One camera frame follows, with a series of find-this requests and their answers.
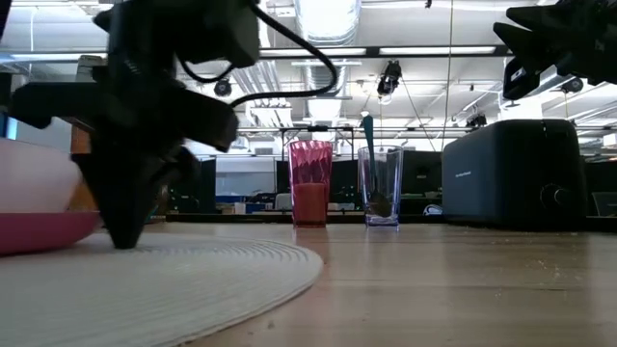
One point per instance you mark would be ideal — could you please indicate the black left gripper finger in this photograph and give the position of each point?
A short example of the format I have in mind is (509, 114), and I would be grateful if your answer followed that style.
(149, 183)
(108, 193)

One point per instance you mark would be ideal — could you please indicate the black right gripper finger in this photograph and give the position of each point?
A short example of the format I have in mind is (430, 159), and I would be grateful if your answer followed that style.
(530, 45)
(544, 17)

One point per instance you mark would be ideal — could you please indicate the pale pink plastic bowl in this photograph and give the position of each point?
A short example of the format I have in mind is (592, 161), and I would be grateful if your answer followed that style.
(34, 173)

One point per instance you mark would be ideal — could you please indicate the magenta plastic plate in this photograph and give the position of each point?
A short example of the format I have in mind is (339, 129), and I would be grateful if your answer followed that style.
(38, 231)

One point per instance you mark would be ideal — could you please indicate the round white woven placemat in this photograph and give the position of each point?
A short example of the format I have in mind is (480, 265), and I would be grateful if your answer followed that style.
(144, 289)

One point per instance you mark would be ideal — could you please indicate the pink faceted tumbler with juice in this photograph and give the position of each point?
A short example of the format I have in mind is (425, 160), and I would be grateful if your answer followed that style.
(311, 202)

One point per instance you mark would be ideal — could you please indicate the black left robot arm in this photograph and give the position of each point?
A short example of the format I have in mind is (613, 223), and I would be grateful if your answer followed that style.
(3, 14)

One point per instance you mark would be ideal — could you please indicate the black ceiling spotlight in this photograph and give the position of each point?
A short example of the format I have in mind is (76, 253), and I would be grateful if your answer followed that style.
(389, 77)
(222, 88)
(476, 120)
(572, 85)

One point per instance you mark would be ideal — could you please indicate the black cabinet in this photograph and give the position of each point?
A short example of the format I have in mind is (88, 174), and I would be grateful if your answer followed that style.
(205, 188)

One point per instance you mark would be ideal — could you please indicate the black toaster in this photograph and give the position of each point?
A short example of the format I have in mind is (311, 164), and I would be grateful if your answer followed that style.
(506, 173)

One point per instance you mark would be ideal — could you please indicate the clear glass tumbler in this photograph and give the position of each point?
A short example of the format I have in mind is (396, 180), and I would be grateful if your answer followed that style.
(393, 183)

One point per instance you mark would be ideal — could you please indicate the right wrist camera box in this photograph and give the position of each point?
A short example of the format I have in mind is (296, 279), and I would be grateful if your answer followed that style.
(520, 79)

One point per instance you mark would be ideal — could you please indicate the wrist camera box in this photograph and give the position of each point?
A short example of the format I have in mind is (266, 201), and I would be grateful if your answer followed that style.
(520, 79)
(222, 34)

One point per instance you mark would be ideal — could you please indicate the black aluminium table frame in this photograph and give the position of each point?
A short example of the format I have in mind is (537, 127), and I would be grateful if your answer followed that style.
(241, 218)

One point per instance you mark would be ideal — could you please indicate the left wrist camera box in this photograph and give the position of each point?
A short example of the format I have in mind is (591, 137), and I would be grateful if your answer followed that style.
(222, 34)

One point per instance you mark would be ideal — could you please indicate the silver ventilation duct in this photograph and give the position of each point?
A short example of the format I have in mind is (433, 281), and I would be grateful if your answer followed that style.
(328, 19)

